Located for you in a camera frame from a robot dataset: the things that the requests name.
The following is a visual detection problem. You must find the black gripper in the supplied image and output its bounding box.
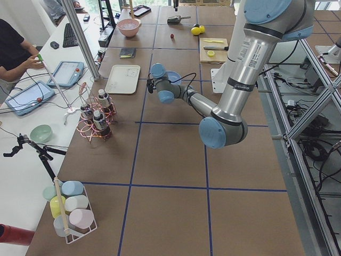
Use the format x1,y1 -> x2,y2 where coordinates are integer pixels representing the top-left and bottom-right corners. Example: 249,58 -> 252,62
147,78 -> 156,94

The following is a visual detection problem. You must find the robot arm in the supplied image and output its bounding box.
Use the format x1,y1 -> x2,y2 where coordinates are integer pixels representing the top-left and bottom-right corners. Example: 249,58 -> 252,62
147,1 -> 315,148

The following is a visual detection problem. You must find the cream bear tray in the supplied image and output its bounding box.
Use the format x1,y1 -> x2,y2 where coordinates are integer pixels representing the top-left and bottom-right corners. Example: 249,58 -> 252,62
104,65 -> 141,94

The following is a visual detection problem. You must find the grey folded cloth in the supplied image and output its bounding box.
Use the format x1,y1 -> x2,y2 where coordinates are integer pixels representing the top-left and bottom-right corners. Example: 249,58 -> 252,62
119,47 -> 136,59

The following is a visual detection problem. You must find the tea bottle left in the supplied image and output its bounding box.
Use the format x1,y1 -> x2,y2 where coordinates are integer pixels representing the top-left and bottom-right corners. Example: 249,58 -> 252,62
98,89 -> 111,113

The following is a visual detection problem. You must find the tea bottle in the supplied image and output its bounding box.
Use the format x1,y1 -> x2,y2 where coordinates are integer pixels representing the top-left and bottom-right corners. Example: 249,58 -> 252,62
93,110 -> 111,138
98,89 -> 111,113
80,103 -> 93,124

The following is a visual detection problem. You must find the pink bowl with ice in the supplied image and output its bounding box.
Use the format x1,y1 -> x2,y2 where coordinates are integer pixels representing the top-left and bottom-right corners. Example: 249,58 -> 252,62
117,19 -> 141,37

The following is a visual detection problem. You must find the tea bottle middle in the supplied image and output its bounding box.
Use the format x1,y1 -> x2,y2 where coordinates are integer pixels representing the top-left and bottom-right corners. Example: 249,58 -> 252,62
93,110 -> 111,138

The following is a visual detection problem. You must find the wooden cutting board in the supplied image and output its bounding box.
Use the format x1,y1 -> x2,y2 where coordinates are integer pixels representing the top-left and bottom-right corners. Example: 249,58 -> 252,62
199,38 -> 229,63

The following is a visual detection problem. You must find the lemon half slice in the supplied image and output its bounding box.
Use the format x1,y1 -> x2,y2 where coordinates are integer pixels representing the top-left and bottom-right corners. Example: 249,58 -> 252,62
207,50 -> 215,57

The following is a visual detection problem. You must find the silver metal scoop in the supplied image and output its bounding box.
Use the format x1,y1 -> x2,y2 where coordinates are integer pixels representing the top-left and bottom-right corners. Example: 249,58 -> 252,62
167,15 -> 191,25

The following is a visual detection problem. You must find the yellow lemon large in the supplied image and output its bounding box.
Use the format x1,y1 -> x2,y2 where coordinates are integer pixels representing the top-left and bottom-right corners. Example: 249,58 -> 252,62
191,27 -> 202,36

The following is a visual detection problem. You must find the yellow plastic knife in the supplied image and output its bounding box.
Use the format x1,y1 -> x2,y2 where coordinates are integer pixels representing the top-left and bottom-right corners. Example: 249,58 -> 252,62
203,39 -> 224,44

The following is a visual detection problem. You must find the tea bottle right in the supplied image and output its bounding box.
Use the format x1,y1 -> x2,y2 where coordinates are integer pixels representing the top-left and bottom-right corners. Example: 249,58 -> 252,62
80,103 -> 93,124

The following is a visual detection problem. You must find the silver metal rod tool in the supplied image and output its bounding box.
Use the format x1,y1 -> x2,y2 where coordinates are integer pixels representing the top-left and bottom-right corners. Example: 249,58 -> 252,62
204,46 -> 229,51

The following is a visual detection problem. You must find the yellow lemon small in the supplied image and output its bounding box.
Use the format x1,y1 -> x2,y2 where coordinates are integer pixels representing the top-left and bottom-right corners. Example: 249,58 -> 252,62
199,25 -> 205,34

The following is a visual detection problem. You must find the blue teach pendant far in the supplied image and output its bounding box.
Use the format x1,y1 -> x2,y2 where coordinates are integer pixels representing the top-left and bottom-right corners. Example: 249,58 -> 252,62
52,61 -> 85,88

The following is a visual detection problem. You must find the blue teach pendant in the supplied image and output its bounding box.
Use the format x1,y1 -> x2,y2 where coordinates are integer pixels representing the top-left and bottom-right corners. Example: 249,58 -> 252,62
52,61 -> 85,88
5,81 -> 55,116

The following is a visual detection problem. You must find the black keyboard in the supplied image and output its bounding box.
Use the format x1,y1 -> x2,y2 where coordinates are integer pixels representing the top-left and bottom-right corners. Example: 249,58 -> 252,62
62,23 -> 78,48

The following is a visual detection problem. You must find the black computer mouse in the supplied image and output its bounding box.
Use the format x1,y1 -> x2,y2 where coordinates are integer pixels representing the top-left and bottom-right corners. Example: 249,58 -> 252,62
50,41 -> 59,50

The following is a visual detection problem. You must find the mint green bowl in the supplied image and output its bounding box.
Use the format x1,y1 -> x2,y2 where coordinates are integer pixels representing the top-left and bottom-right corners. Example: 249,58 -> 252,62
29,124 -> 53,143

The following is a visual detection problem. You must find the blue teach pendant near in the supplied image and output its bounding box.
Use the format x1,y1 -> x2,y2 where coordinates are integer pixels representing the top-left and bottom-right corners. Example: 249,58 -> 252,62
5,81 -> 55,116

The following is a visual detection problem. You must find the person in black shirt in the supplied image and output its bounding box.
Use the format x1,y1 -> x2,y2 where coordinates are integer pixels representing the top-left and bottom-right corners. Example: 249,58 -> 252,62
1,19 -> 44,82

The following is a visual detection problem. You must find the red cylinder bottle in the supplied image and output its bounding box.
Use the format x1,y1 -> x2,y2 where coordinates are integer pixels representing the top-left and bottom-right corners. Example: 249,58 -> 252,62
1,224 -> 35,246

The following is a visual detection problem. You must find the copper wire bottle rack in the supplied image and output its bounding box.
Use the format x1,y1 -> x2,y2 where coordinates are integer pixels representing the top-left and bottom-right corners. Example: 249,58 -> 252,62
77,82 -> 117,141

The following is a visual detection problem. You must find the aluminium frame post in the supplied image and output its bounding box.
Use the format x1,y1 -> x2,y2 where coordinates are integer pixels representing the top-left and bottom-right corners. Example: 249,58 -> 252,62
61,0 -> 100,81

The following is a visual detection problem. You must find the white wire cup rack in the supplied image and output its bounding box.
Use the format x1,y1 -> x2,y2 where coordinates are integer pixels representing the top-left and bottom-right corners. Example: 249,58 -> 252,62
43,177 -> 98,244

